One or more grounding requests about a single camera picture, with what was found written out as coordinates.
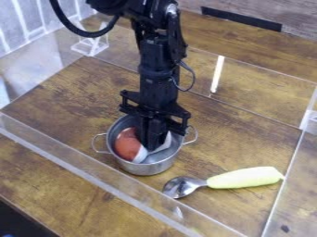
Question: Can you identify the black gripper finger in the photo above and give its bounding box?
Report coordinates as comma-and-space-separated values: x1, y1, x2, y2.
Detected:
147, 118, 167, 151
139, 116, 148, 145

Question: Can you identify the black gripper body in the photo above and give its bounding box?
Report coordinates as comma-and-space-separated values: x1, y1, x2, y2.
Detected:
120, 66, 191, 135

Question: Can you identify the red white toy mushroom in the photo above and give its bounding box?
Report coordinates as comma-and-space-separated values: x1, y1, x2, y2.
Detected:
113, 127, 172, 164

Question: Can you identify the silver metal pot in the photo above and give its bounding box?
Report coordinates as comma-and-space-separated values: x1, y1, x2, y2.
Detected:
92, 116, 198, 176

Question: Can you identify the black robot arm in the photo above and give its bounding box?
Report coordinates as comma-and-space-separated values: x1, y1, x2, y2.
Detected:
86, 0, 191, 150

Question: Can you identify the clear acrylic front barrier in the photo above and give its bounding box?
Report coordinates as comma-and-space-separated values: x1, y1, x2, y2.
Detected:
0, 112, 246, 237

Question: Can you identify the spoon with yellow handle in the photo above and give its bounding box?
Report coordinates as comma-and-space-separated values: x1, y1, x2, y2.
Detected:
161, 167, 284, 199

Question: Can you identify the clear acrylic corner bracket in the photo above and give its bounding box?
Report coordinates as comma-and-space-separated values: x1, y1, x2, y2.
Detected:
70, 35, 108, 56

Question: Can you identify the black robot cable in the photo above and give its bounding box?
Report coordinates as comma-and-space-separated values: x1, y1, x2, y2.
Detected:
48, 0, 121, 39

